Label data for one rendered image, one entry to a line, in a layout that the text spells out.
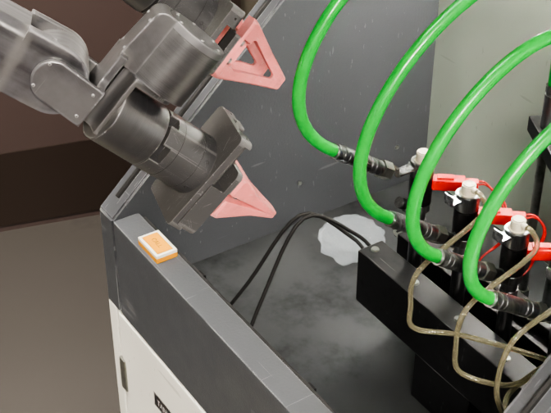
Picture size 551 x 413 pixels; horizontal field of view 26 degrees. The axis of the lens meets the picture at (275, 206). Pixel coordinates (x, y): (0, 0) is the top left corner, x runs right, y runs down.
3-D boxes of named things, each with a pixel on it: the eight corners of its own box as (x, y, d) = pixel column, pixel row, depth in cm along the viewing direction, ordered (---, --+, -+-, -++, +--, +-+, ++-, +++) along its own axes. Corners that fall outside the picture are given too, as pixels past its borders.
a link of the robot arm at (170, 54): (25, 56, 102) (20, 87, 94) (109, -49, 100) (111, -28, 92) (137, 137, 106) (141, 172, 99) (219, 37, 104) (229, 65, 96)
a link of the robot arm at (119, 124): (66, 111, 102) (81, 144, 97) (116, 50, 100) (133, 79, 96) (128, 149, 106) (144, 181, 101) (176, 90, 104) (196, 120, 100)
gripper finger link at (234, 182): (301, 213, 108) (228, 167, 103) (250, 270, 110) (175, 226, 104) (276, 174, 114) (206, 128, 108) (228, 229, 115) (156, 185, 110)
